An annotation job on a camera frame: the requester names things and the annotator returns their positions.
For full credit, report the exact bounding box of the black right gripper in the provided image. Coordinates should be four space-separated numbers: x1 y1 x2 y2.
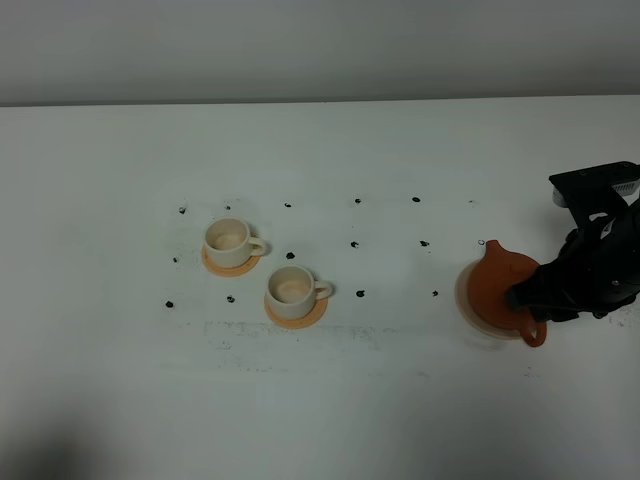
505 202 639 323

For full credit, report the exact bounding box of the brown clay teapot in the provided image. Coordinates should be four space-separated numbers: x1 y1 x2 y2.
467 239 549 348

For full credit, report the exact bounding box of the beige teapot saucer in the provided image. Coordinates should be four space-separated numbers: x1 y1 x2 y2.
453 259 546 342

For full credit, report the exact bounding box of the orange coaster near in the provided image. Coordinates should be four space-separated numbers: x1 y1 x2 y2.
264 298 329 330

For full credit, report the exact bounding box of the orange coaster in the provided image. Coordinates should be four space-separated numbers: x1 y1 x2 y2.
201 245 260 278
264 298 329 330

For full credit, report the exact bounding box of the white teacup near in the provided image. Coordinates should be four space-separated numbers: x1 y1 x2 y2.
266 265 334 320

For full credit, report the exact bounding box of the white teacup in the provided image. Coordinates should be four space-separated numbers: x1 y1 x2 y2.
266 265 334 320
203 217 268 269

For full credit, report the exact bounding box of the orange coaster far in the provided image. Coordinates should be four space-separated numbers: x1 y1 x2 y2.
201 245 260 278

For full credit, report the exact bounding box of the white teacup far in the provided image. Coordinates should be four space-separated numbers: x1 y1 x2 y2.
203 217 268 269

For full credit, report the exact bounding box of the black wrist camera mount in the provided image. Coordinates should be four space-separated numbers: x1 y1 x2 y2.
549 161 639 228

